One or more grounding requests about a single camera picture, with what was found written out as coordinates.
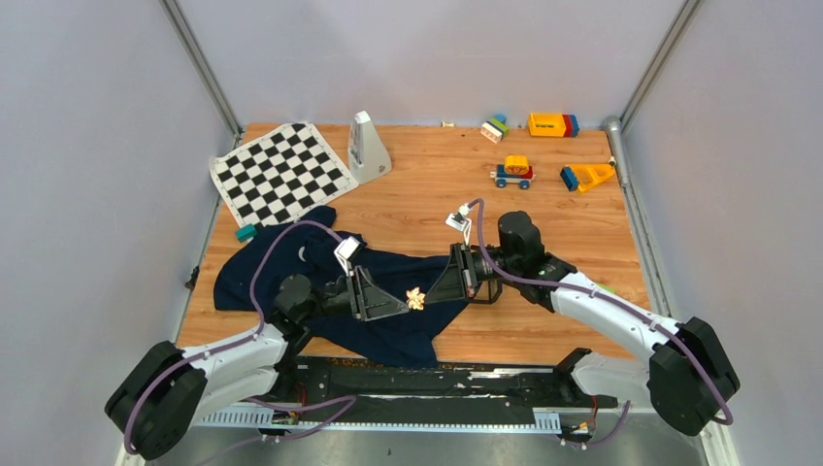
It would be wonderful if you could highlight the checkerboard calibration mat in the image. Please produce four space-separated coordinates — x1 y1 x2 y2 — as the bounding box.
210 122 359 227

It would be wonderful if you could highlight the orange blue toy ramp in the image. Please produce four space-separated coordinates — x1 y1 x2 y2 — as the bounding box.
560 163 616 193

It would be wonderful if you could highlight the grey metal pipe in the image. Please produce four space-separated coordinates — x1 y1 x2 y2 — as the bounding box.
603 116 631 188

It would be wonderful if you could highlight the white metronome-shaped object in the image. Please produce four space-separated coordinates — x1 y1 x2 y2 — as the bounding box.
347 111 392 184

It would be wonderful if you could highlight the toy car with yellow top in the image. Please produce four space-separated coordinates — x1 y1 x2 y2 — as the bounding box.
490 154 535 189

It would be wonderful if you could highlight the black square frame box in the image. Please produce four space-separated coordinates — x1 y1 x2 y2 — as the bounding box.
471 279 504 305

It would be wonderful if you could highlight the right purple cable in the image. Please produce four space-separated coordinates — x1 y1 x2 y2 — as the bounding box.
468 198 735 449

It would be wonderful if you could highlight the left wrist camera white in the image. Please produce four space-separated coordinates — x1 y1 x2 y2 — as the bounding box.
334 237 363 276

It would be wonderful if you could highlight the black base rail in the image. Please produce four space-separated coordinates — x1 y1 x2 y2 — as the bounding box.
260 356 618 425

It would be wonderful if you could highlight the white green blue brick stack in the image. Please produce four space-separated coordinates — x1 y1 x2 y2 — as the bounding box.
480 114 510 144

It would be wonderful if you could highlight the yellow red blue brick box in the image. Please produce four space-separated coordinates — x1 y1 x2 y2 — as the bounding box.
528 113 579 138

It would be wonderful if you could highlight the green block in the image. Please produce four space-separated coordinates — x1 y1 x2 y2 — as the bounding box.
596 283 616 293

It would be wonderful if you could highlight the teal block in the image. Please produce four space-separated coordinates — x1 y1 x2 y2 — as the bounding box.
235 224 257 243

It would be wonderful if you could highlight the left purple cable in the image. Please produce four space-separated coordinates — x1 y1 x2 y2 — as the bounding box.
123 220 358 456

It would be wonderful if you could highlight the purple cable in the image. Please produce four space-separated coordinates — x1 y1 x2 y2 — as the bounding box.
468 198 735 449
123 220 358 456

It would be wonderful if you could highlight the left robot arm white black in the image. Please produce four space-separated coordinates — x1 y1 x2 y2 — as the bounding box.
105 267 418 460

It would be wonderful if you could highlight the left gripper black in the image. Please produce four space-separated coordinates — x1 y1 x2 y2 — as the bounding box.
299 265 410 321

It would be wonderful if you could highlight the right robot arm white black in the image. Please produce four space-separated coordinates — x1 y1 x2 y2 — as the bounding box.
407 205 741 436

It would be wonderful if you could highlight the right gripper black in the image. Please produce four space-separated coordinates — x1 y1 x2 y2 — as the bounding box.
423 244 520 305

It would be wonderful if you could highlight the navy blue garment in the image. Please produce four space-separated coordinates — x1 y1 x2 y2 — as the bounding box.
213 205 471 369

